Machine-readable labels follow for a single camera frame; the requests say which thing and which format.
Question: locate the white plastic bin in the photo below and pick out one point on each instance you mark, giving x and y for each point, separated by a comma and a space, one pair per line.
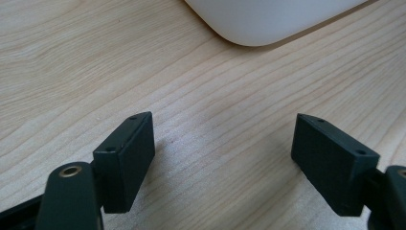
271, 19

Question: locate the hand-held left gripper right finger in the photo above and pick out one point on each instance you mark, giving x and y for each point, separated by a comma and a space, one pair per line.
335, 166

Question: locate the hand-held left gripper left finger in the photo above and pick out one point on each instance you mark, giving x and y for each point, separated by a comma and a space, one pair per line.
123, 166

